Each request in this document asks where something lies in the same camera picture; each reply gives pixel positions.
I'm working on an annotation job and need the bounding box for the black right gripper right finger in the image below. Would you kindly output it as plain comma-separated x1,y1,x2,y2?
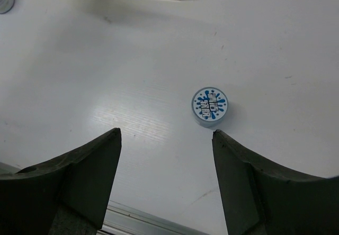
212,130,338,234

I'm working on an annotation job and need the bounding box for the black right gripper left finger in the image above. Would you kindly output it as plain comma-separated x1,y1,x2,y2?
1,128,121,234

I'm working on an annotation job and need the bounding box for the blue round jar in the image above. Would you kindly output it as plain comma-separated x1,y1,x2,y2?
191,87,228,128
0,0,15,14

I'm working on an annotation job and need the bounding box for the aluminium table frame rail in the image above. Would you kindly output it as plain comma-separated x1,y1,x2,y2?
97,201,204,234

